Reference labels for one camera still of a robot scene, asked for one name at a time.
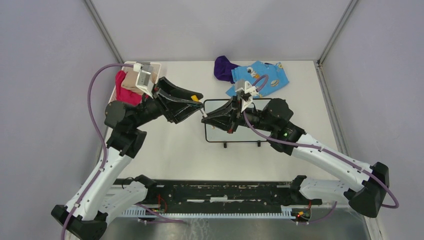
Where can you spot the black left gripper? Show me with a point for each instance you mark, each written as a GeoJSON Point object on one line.
{"type": "Point", "coordinates": [175, 109]}

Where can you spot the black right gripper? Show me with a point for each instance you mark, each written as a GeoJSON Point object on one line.
{"type": "Point", "coordinates": [229, 122]}

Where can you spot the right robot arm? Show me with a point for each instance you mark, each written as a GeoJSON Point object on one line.
{"type": "Point", "coordinates": [362, 185]}

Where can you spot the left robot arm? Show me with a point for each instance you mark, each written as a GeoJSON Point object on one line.
{"type": "Point", "coordinates": [89, 212]}

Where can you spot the pink cloth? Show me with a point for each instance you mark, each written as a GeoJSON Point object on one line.
{"type": "Point", "coordinates": [125, 95]}

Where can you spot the beige folded cloth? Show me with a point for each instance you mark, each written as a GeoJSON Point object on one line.
{"type": "Point", "coordinates": [129, 82]}

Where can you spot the purple cloth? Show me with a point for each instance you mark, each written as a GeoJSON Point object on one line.
{"type": "Point", "coordinates": [223, 69]}

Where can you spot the blue patterned cloth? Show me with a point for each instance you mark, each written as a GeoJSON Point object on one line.
{"type": "Point", "coordinates": [276, 76]}

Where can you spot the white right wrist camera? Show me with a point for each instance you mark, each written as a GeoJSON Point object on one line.
{"type": "Point", "coordinates": [245, 93]}

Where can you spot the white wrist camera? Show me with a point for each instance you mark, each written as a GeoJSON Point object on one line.
{"type": "Point", "coordinates": [245, 93]}
{"type": "Point", "coordinates": [144, 81]}

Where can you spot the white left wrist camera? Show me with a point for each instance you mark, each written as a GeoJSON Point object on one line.
{"type": "Point", "coordinates": [144, 81]}

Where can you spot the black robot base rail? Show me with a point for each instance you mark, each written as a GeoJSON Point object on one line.
{"type": "Point", "coordinates": [186, 199]}

